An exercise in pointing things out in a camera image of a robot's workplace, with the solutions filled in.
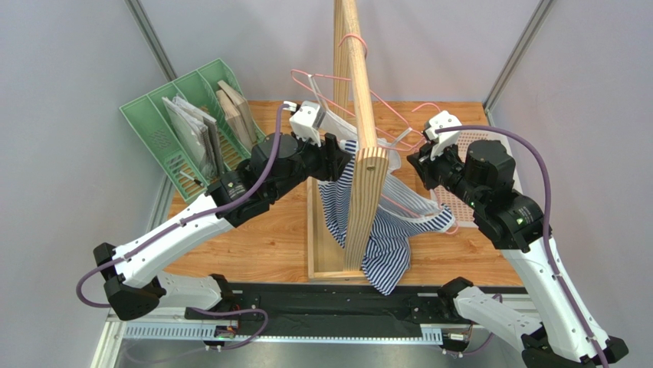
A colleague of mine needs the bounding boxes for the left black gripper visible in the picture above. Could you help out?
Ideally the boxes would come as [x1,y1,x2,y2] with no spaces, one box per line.
[270,131,354,202]

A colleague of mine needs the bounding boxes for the white tank top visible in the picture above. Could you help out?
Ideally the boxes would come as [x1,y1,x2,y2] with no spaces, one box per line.
[307,74,415,172]

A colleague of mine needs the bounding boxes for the blue striped tank top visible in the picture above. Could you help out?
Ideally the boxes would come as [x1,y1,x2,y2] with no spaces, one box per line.
[318,162,456,295]

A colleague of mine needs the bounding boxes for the pink wire hanger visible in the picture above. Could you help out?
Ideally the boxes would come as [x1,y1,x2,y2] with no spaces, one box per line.
[346,102,460,235]
[290,33,409,146]

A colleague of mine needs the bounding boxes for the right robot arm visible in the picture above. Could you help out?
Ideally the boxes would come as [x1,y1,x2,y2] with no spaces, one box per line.
[407,140,628,367]

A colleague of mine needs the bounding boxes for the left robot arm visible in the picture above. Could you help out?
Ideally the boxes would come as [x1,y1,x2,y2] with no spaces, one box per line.
[94,133,352,320]

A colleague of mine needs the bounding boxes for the white plastic basket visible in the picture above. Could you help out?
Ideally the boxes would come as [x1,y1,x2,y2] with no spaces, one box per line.
[450,140,516,228]

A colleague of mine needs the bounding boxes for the wooden clothes rack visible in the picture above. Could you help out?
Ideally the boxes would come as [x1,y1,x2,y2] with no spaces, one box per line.
[307,1,389,283]

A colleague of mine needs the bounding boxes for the brown notebooks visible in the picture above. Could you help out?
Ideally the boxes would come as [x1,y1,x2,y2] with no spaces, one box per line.
[215,80,258,152]

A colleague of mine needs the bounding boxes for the grey plastic-wrapped booklets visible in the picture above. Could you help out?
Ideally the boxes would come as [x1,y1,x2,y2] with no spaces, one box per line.
[162,96,226,182]

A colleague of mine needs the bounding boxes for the green file organizer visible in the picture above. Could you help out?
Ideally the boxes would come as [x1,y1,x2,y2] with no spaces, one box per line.
[120,58,251,203]

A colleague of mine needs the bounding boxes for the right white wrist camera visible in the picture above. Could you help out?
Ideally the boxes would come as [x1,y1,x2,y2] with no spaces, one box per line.
[422,110,462,161]

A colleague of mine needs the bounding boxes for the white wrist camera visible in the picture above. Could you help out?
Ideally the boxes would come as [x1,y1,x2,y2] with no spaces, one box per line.
[422,110,462,161]
[284,100,325,147]

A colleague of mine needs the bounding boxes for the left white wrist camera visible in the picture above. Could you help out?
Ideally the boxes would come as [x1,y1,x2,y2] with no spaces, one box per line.
[284,100,325,147]

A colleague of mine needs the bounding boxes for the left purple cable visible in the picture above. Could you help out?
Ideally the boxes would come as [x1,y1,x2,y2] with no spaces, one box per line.
[75,104,287,309]

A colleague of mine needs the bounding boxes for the purple cable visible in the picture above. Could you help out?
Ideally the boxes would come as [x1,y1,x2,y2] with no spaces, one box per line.
[433,124,611,368]
[75,104,287,309]

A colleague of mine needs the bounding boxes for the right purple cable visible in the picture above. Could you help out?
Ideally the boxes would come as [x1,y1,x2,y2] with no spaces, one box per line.
[433,124,611,368]

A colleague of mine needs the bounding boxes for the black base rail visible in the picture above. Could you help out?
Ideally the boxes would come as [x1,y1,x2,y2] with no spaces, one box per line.
[122,280,532,353]

